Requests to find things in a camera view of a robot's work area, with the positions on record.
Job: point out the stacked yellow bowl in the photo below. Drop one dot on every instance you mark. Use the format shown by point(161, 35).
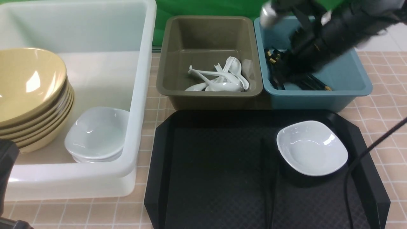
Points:
point(32, 121)
point(26, 131)
point(49, 135)
point(47, 126)

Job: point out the olive brown plastic bin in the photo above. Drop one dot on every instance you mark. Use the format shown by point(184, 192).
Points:
point(202, 42)

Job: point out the white spoon lower left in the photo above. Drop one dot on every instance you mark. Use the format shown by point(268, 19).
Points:
point(201, 87)

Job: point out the black plastic serving tray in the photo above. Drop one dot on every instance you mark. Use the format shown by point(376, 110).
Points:
point(206, 172)

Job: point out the top stacked white dish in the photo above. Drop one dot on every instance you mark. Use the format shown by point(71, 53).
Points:
point(98, 133)

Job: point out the white spoon centre upright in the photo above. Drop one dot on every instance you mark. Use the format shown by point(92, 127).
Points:
point(226, 68)

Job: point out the large white plastic tub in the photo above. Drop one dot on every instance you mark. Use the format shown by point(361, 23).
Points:
point(107, 48)

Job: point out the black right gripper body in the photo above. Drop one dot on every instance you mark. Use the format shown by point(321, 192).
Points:
point(322, 37)

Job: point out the green cloth backdrop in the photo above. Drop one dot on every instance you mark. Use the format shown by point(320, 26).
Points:
point(169, 8)

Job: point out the white square dish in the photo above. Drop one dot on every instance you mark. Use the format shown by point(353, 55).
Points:
point(311, 148)

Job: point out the bottom stacked yellow bowl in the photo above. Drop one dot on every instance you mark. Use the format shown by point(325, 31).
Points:
point(49, 135)

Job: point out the white ceramic soup spoon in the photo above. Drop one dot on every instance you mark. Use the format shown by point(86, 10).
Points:
point(224, 86)

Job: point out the blue plastic bin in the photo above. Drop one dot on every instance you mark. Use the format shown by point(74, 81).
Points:
point(346, 75)

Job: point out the white spoon long handle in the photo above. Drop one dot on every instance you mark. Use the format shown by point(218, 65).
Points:
point(202, 75)

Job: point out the top stacked yellow bowl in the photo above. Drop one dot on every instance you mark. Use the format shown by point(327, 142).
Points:
point(32, 121)

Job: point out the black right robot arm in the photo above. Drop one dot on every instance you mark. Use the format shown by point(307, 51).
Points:
point(369, 17)

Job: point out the yellow noodle bowl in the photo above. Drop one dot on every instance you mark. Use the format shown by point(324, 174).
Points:
point(30, 80)

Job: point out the white spoon upright bowl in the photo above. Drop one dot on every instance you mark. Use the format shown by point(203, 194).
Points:
point(236, 69)

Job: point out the stacked white dish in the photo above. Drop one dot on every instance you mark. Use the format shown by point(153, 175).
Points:
point(98, 133)
point(97, 160)

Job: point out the lower stacked white dish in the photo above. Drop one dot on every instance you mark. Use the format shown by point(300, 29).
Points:
point(97, 160)

